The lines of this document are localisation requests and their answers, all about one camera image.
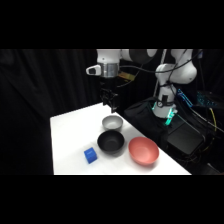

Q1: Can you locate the black bowl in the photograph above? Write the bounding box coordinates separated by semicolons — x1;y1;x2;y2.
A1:
96;129;126;155

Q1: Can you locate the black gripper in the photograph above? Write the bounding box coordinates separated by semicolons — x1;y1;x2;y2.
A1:
99;76;120;114

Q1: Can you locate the black robot stand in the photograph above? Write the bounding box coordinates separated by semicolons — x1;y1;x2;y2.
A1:
123;97;207;157

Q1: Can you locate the blue lit equipment rack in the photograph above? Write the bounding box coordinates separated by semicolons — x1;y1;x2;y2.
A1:
196;90;224;108

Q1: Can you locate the pink bowl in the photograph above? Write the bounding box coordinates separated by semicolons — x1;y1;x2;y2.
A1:
128;136;160;166

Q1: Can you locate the yellow cable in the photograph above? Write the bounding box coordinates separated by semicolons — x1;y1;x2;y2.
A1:
209;107;218;133

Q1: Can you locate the black curtain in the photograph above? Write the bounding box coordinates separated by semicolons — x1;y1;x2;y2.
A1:
0;49;224;176

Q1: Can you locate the blue cube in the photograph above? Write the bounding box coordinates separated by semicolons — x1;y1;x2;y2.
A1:
83;146;98;165

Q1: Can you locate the grey bowl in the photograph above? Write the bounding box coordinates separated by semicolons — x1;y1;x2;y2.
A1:
101;115;124;132

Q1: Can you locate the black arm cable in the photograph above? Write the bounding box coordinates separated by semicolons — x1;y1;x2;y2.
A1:
117;49;204;89

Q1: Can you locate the tan tag on cable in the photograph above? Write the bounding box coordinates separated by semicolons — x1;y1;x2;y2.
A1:
119;71;136;83

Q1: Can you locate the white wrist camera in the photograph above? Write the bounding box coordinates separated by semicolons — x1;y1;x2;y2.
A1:
85;64;102;77

